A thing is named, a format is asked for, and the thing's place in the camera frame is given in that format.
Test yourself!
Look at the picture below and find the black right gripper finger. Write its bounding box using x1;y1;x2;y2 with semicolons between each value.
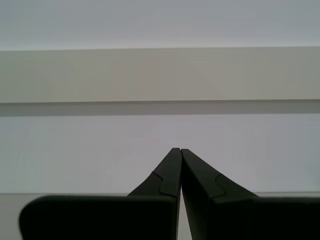
18;147;182;240
180;148;320;240

